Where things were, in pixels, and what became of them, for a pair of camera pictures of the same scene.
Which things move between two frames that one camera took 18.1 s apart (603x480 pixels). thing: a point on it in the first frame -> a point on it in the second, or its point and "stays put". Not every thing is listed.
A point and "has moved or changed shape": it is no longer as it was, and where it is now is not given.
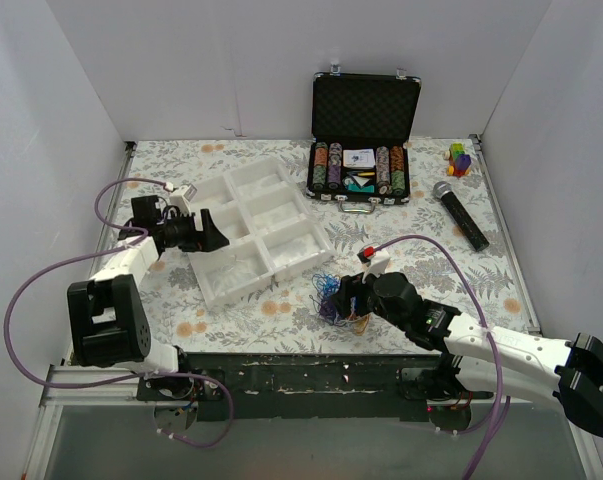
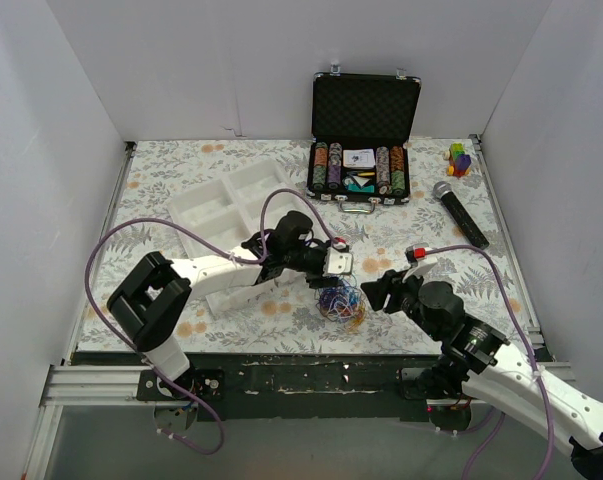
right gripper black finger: x=341 y=300 -> x=376 y=291
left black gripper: x=197 y=232 -> x=319 y=279
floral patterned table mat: x=444 y=240 stays put
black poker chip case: x=359 y=154 stays put
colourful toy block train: x=458 y=162 stays put
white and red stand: x=376 y=265 -> x=420 y=251
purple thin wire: x=327 y=310 has moved or changed shape
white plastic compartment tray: x=271 y=226 stays put
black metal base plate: x=303 y=387 stays put
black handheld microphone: x=443 y=190 stays put
